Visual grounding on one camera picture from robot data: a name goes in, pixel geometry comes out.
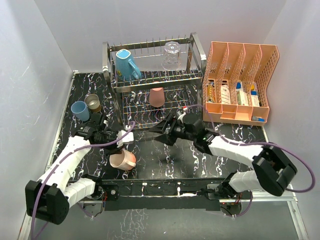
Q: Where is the purple cable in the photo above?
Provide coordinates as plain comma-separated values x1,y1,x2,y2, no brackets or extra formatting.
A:
183,104,316,218
29,121,137,240

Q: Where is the orange plastic file organizer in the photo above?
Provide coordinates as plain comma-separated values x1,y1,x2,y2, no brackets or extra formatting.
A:
202,41,280,126

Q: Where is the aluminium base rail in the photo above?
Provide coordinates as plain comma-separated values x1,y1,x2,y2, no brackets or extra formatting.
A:
25,176,297,225

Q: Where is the white medicine box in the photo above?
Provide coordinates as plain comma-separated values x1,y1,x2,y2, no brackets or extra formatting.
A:
220,84,231,105

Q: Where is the dusty pink tumbler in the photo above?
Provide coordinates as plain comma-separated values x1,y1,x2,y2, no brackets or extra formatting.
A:
149,87,165,108

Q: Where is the clear glass cup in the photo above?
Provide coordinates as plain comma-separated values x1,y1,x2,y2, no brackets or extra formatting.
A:
162,41,181,71

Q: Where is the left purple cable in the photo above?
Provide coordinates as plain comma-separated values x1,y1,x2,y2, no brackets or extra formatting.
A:
29,121,137,240

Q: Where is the small blue cap item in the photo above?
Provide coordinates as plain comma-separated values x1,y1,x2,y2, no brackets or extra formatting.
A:
251,116,265,122

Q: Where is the peach handled mug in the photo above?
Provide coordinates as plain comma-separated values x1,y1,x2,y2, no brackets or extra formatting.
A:
109,149,137,171

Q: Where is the light blue tumbler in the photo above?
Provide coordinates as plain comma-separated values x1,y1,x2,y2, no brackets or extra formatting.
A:
71,101,90,122

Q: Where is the blue white box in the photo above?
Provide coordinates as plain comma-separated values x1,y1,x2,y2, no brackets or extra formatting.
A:
236,81,260,107

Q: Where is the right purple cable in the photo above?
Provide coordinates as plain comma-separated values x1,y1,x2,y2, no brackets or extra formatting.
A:
183,104,316,218

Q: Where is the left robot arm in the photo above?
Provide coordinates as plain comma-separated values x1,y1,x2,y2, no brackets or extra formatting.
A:
25,113,126,225

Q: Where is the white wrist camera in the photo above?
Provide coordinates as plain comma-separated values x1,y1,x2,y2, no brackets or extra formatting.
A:
116,130,134,148
176,107,188,124

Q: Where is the steel two-tier dish rack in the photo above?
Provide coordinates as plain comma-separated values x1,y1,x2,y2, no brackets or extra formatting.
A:
102,32,207,130

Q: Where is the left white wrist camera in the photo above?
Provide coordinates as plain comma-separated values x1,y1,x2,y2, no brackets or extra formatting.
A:
116,130,134,148

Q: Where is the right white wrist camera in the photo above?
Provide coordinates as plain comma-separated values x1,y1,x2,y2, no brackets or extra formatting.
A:
176,107,188,124

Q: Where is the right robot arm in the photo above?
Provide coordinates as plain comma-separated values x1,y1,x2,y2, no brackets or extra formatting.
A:
149,113,298,199

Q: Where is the cream and brown steel cup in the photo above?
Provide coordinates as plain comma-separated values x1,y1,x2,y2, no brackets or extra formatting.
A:
84,94,102,113

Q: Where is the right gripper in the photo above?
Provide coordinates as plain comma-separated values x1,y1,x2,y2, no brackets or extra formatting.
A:
149,113,196,146

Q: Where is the blue handled mug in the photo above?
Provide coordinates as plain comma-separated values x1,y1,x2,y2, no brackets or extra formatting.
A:
115,49,142,81

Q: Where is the yellow striped box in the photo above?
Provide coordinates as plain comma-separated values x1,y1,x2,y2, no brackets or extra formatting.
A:
206,80,216,103

